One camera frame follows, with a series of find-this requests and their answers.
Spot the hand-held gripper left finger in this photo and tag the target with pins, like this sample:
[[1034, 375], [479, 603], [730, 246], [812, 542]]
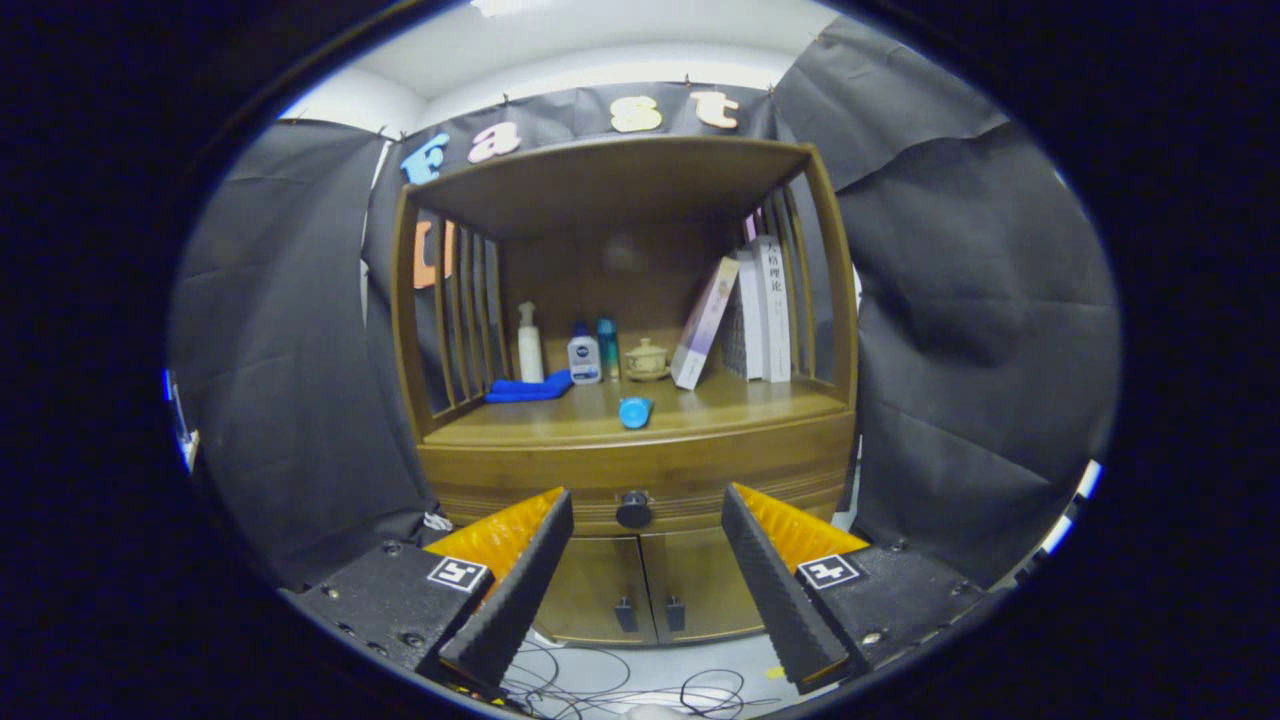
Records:
[[520, 590]]

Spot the beige lidded teacup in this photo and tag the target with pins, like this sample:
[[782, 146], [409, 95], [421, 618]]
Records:
[[647, 360]]

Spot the blue folded cloth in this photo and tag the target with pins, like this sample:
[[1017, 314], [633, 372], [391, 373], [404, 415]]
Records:
[[525, 390]]

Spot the teal slim bottle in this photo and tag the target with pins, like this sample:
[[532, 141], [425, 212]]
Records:
[[608, 350]]

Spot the white book with black title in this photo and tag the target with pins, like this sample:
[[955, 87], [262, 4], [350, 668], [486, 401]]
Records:
[[778, 310]]

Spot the blue and white cosmetic tube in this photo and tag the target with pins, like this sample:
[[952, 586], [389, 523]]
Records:
[[635, 412]]

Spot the wooden countertop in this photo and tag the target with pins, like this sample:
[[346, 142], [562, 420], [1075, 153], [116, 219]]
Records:
[[720, 405]]

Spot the plain white book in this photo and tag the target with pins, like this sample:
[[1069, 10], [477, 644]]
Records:
[[755, 320]]

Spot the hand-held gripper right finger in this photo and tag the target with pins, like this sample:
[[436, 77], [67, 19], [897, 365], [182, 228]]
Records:
[[775, 590]]

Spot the white and black striped object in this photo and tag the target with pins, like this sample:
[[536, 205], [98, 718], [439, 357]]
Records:
[[1085, 480]]

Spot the white pump bottle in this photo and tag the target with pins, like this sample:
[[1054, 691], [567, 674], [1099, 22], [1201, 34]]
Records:
[[530, 360]]

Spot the white lotion bottle blue cap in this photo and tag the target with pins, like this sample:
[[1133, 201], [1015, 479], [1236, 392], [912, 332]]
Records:
[[584, 360]]

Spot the wooden cabinet door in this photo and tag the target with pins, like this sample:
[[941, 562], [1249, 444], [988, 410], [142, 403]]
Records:
[[700, 580], [595, 590]]

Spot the wooden cabinet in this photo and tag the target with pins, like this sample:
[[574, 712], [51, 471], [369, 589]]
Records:
[[610, 180]]

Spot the purple and white book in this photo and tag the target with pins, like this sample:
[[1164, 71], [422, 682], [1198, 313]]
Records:
[[703, 325]]

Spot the wooden drawer with black knob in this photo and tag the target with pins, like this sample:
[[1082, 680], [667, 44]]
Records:
[[700, 465]]

